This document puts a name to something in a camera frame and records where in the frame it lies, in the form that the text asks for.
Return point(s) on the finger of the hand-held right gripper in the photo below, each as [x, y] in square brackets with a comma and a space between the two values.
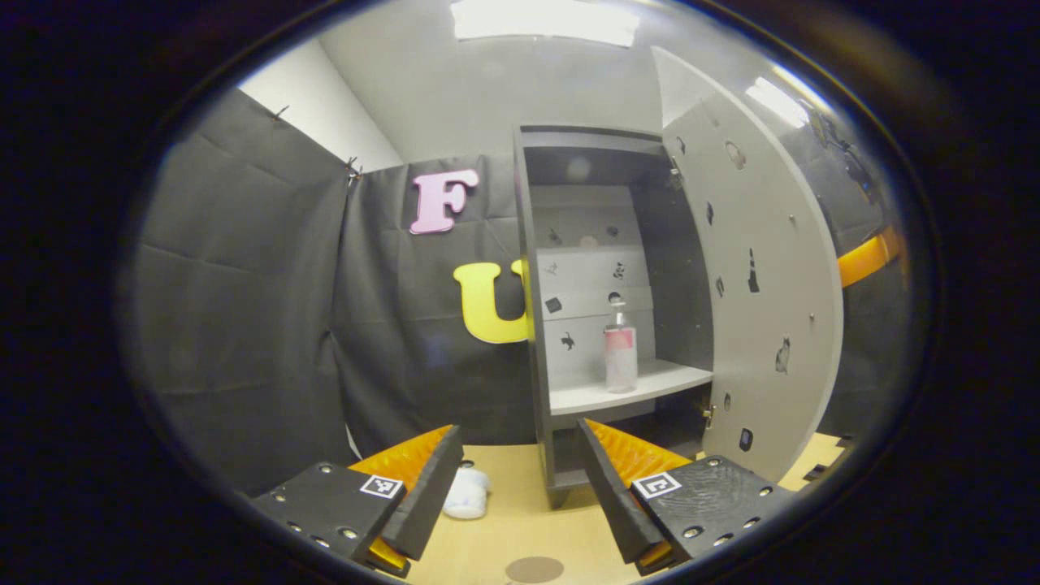
[865, 258]

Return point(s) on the brown round coaster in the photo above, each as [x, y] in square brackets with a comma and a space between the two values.
[535, 569]

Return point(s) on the grey cabinet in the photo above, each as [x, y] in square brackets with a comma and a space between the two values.
[593, 396]

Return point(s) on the metal door hinge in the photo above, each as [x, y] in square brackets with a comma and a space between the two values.
[708, 414]
[674, 172]

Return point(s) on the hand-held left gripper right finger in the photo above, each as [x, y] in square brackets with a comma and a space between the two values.
[613, 504]

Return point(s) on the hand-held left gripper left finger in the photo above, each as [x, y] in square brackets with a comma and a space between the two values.
[426, 496]

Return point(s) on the small ceiling light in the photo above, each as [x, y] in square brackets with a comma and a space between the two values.
[776, 101]

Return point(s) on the clear pump bottle pink label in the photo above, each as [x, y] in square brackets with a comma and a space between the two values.
[621, 357]

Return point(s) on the white plush toy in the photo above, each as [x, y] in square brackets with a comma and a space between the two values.
[465, 496]

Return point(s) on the black backdrop cloth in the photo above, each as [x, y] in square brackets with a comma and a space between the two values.
[244, 284]

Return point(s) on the large ceiling light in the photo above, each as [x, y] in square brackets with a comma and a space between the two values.
[544, 20]

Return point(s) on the beige cabinet door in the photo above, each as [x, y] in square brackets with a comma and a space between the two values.
[764, 325]

